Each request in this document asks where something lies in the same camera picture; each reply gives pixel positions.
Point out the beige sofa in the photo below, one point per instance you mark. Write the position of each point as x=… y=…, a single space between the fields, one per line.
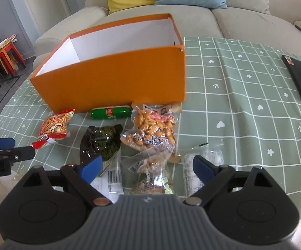
x=244 y=23

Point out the clear crinkled snack packet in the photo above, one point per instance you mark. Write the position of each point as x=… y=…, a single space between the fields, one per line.
x=145 y=158

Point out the red stool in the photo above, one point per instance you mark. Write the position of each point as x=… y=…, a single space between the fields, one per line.
x=9 y=57

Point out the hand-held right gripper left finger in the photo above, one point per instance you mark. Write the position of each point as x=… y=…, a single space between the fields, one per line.
x=91 y=168

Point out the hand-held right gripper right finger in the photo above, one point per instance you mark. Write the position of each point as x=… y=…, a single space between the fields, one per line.
x=203 y=168

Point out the orange cardboard box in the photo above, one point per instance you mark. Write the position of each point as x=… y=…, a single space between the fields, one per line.
x=119 y=78

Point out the green checked tablecloth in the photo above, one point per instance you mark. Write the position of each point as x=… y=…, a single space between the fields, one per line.
x=244 y=96

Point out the white packet with green label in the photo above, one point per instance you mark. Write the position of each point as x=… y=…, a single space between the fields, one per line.
x=189 y=179

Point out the red orange snack packet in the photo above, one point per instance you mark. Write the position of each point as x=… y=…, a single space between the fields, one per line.
x=55 y=127

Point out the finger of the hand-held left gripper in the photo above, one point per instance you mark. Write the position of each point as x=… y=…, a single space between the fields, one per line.
x=0 y=143

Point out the dark green seaweed packet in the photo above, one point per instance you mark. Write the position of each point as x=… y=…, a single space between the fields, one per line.
x=100 y=138

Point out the white packet with barcode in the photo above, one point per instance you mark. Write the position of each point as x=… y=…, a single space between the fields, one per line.
x=114 y=177

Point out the clear packet of brown snacks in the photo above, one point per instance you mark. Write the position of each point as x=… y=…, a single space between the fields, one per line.
x=150 y=186

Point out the stack of papers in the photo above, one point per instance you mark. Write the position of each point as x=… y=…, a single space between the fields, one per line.
x=5 y=41

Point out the clear packet of orange nuts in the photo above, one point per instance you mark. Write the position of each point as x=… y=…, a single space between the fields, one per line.
x=151 y=127

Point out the green sausage stick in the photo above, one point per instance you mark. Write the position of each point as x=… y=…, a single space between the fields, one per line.
x=110 y=112

